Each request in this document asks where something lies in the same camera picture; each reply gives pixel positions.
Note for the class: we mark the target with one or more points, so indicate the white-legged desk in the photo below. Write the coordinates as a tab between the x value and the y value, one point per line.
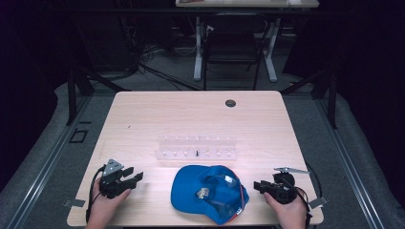
242	3

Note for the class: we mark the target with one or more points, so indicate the person's right hand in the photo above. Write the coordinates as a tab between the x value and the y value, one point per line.
291	214

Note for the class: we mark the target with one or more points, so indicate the grey tape strip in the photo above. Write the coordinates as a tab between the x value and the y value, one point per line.
74	203
318	202

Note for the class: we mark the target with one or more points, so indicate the clear acrylic peg rack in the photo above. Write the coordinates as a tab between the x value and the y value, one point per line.
197	148

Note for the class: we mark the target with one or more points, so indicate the round grey table grommet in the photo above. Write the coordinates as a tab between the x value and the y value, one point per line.
230	103

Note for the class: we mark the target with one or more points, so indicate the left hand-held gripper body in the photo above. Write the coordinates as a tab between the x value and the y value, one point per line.
111	184

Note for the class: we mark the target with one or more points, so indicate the black chair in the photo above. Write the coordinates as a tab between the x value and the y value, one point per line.
230	44

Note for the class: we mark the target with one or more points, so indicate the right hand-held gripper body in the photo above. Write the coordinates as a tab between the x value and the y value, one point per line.
283	191

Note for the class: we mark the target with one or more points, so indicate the blue baseball cap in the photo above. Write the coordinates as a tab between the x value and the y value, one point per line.
191	194

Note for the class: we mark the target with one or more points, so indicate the person's left hand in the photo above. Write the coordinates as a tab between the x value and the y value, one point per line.
103	211

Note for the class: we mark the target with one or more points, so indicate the black metal frame stand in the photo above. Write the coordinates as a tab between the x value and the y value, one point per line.
72	95
332	95

